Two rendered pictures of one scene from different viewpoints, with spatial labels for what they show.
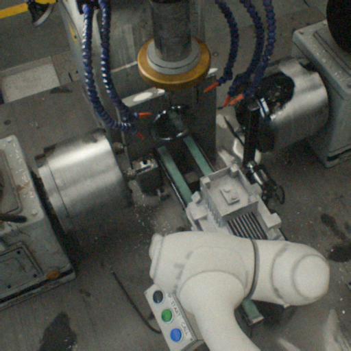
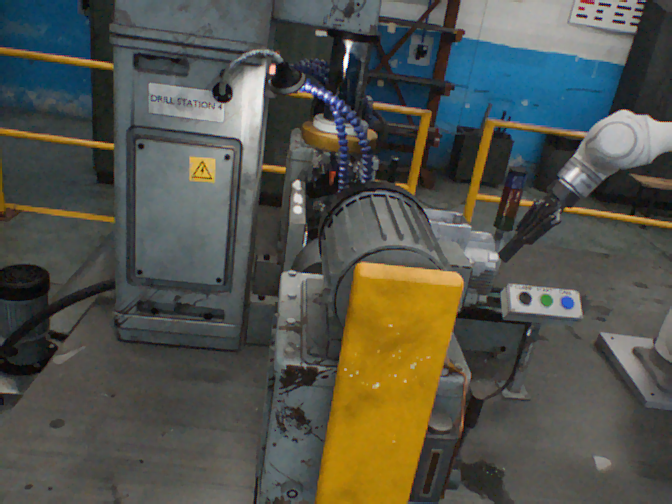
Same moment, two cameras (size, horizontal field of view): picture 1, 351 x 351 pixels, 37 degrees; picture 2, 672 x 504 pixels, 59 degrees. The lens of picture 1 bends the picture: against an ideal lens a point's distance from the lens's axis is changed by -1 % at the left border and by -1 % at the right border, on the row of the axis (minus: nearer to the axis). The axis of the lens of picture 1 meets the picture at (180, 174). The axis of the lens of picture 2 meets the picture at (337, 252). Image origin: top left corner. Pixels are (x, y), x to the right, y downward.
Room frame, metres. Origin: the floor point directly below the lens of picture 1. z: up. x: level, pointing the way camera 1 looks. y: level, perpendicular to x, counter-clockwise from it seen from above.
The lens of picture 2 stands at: (0.58, 1.35, 1.64)
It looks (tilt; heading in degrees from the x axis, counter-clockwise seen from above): 24 degrees down; 284
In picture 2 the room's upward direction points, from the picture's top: 9 degrees clockwise
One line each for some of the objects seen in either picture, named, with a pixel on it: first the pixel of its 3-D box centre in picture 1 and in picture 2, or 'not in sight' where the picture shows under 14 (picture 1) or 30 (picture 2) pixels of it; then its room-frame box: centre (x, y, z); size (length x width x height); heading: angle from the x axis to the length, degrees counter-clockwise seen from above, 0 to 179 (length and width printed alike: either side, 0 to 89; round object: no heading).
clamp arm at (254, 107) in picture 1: (251, 138); (387, 202); (0.85, -0.19, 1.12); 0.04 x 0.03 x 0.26; 21
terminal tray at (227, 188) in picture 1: (228, 196); (440, 230); (0.69, -0.11, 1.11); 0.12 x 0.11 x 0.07; 20
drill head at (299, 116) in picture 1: (285, 101); (333, 200); (1.04, -0.33, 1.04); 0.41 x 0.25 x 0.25; 111
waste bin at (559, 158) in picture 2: not in sight; (557, 163); (0.03, -5.23, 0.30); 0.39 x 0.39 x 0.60
